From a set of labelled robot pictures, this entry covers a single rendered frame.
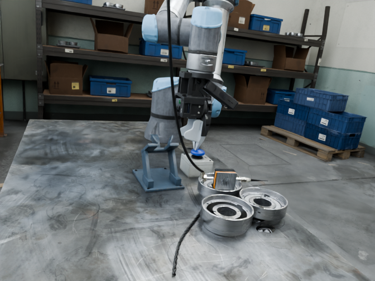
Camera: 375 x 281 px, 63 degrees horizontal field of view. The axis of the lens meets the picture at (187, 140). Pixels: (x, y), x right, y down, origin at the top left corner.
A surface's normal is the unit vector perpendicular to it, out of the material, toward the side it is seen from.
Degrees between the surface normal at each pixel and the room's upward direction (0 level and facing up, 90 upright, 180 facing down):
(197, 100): 90
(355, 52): 90
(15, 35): 90
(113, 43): 83
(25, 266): 0
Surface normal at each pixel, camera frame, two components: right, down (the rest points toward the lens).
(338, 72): -0.93, 0.00
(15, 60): 0.36, 0.30
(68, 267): 0.11, -0.95
